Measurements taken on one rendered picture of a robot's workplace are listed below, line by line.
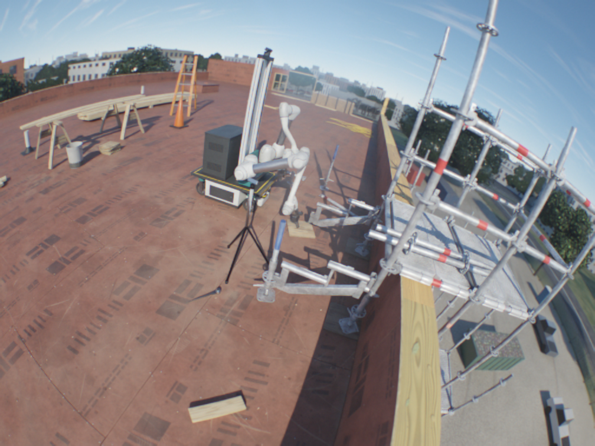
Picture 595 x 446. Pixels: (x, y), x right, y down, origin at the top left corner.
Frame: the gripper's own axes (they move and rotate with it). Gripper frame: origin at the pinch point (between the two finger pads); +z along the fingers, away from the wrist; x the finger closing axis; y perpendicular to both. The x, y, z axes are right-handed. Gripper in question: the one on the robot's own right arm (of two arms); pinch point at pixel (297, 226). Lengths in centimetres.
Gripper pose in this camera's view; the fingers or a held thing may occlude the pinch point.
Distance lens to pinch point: 287.2
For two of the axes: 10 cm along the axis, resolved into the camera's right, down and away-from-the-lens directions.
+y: -9.4, 0.2, 3.5
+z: 1.9, 8.8, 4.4
